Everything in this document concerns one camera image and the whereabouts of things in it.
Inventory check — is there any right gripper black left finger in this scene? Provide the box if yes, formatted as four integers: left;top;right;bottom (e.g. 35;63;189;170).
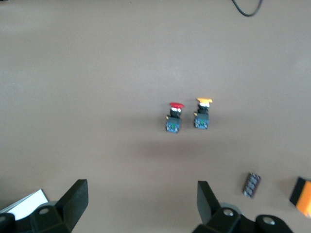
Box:
31;179;89;233

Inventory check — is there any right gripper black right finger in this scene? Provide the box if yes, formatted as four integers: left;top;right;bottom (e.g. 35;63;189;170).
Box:
193;181;256;233

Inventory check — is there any white drawer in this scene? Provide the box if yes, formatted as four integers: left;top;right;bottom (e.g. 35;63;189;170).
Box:
0;189;50;221

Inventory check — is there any red push button switch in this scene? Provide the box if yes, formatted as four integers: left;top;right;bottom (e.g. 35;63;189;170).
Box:
166;101;185;133

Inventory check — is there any small black terminal block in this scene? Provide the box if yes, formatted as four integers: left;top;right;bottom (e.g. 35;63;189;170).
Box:
242;172;262;199

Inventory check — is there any orange box with hole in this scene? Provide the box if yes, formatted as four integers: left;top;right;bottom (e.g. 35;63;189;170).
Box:
289;177;311;218

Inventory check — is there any yellow push button switch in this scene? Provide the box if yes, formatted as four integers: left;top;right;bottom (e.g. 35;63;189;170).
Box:
193;97;213;130

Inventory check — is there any black looped cable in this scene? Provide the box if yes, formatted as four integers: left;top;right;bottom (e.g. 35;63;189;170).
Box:
230;0;263;17

